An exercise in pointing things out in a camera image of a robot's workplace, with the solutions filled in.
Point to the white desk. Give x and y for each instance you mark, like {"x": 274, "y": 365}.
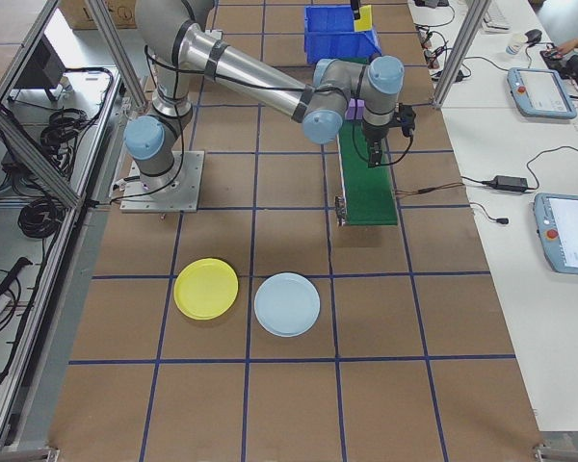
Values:
{"x": 510, "y": 337}

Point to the aluminium camera post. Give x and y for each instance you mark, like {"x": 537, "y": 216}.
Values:
{"x": 456, "y": 58}

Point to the yellow foam block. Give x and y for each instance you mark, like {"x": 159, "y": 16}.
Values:
{"x": 366, "y": 21}

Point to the black flat box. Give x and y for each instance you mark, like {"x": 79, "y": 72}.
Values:
{"x": 41, "y": 67}

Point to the bare person hand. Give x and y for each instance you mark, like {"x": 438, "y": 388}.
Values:
{"x": 569, "y": 47}

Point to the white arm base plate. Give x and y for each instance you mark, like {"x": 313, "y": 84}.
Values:
{"x": 188, "y": 187}

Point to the white paper cup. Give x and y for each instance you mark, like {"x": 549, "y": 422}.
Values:
{"x": 515, "y": 44}

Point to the black computer mouse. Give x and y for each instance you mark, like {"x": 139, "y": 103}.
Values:
{"x": 533, "y": 36}

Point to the blue plastic storage bin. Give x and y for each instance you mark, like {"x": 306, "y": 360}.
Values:
{"x": 337, "y": 48}

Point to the black power adapter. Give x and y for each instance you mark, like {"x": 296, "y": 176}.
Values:
{"x": 508, "y": 183}
{"x": 454, "y": 75}

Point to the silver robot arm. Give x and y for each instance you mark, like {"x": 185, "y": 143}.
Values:
{"x": 250, "y": 72}

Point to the purple foam block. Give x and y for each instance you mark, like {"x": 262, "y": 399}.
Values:
{"x": 355, "y": 110}

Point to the light blue round plate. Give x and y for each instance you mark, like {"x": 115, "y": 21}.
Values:
{"x": 287, "y": 304}

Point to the aluminium corner bar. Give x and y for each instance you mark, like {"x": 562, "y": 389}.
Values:
{"x": 563, "y": 450}
{"x": 19, "y": 452}

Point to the yellow round plate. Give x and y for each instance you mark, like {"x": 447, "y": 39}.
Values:
{"x": 206, "y": 289}

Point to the light blue teach pendant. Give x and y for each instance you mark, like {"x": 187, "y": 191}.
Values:
{"x": 542, "y": 94}
{"x": 573, "y": 231}

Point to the white keyboard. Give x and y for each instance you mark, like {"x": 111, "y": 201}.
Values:
{"x": 496, "y": 12}

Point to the black handheld controller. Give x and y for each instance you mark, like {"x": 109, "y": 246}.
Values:
{"x": 554, "y": 57}

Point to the green conveyor belt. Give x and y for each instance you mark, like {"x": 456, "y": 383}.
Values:
{"x": 366, "y": 192}

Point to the aluminium V-shaped frame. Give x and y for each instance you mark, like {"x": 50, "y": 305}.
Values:
{"x": 34, "y": 154}

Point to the black hand tool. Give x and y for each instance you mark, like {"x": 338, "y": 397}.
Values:
{"x": 12, "y": 276}

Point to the brown cardboard box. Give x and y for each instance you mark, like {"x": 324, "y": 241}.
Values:
{"x": 101, "y": 12}

